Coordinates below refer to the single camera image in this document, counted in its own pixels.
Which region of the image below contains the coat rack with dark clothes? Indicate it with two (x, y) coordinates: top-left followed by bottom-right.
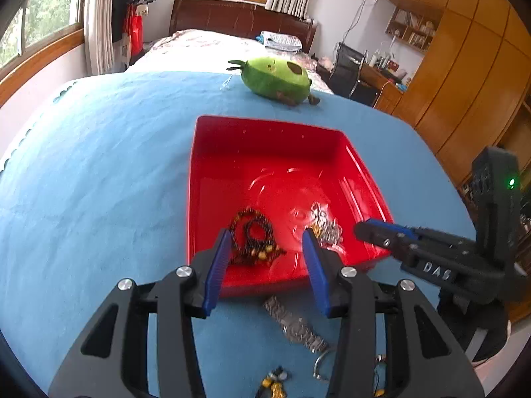
(112, 0), (162, 71)

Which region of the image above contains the red plastic tray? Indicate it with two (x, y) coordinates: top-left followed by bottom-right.
(188, 115), (395, 299)

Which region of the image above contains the red bag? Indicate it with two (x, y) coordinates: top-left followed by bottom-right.
(126, 4), (144, 56)

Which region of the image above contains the silver metal watch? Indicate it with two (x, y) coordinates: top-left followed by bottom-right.
(263, 295), (330, 353)

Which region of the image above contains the wooden desk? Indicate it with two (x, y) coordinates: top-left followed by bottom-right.
(359, 64), (409, 117)

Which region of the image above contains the black office chair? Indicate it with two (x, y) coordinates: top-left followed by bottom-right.
(329, 42), (379, 106)

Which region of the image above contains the silver bangle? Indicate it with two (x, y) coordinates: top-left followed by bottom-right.
(312, 346), (336, 381)

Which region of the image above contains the dark wooden headboard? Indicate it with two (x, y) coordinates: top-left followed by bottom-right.
(169, 0), (319, 52)

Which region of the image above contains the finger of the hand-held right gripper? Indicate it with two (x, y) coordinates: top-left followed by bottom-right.
(367, 218), (478, 254)
(354, 221), (474, 264)

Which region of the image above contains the large wooden framed window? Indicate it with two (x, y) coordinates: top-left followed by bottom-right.
(0, 0), (90, 106)

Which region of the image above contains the floral bed sheet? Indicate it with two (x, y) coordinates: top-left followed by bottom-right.
(124, 29), (335, 95)

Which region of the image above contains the folded striped towel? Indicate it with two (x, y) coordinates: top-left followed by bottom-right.
(255, 30), (303, 52)

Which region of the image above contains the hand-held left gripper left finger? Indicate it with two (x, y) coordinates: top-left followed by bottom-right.
(49, 228), (233, 398)

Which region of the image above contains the thin cord gold bead bracelet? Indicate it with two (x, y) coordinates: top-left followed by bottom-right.
(373, 354), (386, 396)

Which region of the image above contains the wooden wardrobe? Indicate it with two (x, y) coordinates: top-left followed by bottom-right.
(379, 0), (531, 200)

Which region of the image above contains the wall bookshelf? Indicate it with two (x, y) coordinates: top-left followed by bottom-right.
(385, 6), (440, 54)

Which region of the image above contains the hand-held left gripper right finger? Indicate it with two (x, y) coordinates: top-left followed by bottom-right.
(302, 228), (484, 398)

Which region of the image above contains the yellow bead cord bracelet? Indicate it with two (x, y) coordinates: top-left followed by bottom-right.
(255, 365), (291, 398)

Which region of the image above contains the green avocado plush toy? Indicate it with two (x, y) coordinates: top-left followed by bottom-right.
(227, 56), (322, 109)

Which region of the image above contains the white curtain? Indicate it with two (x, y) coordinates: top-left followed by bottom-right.
(83, 0), (114, 76)

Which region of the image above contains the silver chain jewelry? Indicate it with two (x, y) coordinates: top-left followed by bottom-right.
(306, 202), (345, 249)

